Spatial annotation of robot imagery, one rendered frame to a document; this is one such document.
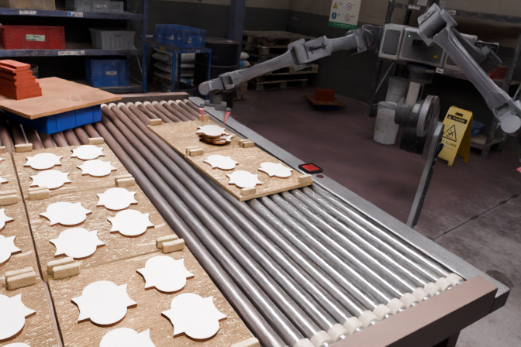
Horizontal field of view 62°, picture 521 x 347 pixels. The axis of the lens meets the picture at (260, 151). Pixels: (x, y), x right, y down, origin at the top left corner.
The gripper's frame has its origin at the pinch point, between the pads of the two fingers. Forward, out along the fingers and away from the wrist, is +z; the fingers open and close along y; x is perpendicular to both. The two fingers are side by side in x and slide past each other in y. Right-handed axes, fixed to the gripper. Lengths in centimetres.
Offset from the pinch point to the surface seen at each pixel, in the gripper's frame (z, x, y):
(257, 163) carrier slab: 7.2, -28.0, 18.4
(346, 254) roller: 8, -89, 39
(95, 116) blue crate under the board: 8, 15, -56
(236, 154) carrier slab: 7.5, -19.8, 10.1
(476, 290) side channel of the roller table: 4, -109, 67
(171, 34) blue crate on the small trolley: 8, 324, -42
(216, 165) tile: 6.3, -35.2, 1.2
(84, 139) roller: 11, -7, -56
